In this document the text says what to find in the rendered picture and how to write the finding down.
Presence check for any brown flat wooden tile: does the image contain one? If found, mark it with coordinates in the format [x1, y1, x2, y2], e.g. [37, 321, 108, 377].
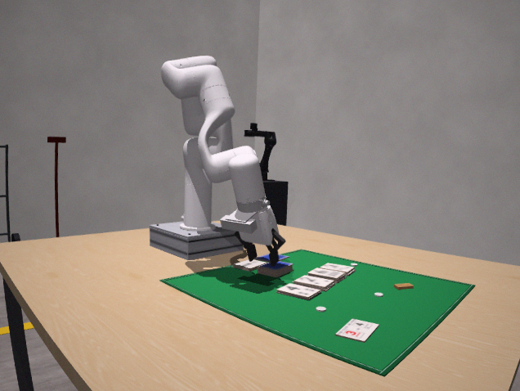
[394, 283, 414, 290]

